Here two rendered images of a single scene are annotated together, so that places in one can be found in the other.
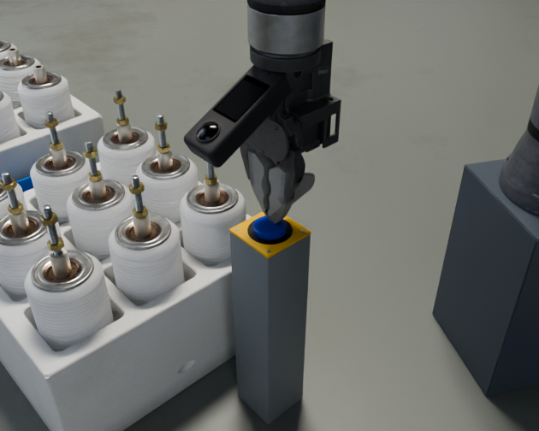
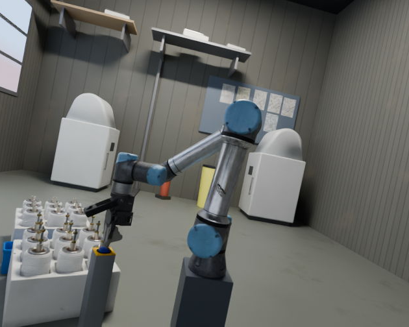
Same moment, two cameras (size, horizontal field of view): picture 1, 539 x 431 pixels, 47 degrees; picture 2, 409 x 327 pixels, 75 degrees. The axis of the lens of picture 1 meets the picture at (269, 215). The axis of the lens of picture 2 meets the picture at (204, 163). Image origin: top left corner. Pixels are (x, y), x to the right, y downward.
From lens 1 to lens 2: 0.55 m
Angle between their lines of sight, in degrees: 36
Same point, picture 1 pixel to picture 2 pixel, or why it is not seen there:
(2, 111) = (61, 217)
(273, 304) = (95, 276)
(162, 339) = (58, 288)
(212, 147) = (87, 210)
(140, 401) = (39, 314)
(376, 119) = not seen: hidden behind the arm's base
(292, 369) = (97, 314)
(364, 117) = not seen: hidden behind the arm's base
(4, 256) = (26, 244)
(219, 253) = not seen: hidden behind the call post
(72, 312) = (32, 263)
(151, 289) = (64, 269)
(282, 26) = (117, 185)
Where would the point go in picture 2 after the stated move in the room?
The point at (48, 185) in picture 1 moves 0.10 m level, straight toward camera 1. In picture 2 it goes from (56, 234) to (50, 241)
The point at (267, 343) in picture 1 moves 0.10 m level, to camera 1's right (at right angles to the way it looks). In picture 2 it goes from (89, 294) to (115, 301)
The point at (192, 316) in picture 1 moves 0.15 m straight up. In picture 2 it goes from (73, 285) to (80, 248)
